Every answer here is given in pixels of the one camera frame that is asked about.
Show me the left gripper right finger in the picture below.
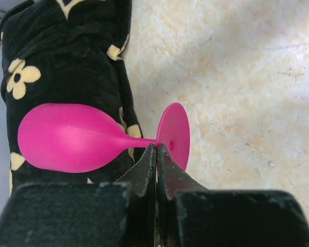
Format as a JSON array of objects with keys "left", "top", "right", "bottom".
[{"left": 157, "top": 144, "right": 208, "bottom": 246}]

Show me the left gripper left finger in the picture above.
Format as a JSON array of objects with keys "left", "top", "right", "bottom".
[{"left": 113, "top": 144, "right": 157, "bottom": 246}]

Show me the magenta plastic wine glass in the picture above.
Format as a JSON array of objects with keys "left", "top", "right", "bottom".
[{"left": 18, "top": 102, "right": 191, "bottom": 173}]

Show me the black floral plush pillow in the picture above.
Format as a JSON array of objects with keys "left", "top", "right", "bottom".
[{"left": 0, "top": 0, "right": 144, "bottom": 190}]

